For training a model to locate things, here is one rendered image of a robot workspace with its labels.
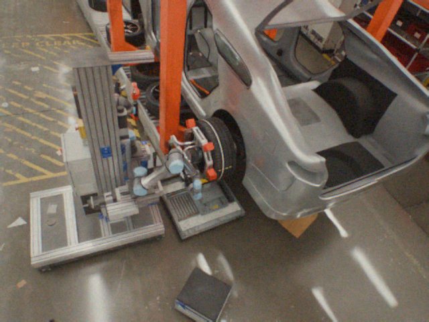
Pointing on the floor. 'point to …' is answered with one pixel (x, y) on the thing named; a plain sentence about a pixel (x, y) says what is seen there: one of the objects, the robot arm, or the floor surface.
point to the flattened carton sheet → (297, 227)
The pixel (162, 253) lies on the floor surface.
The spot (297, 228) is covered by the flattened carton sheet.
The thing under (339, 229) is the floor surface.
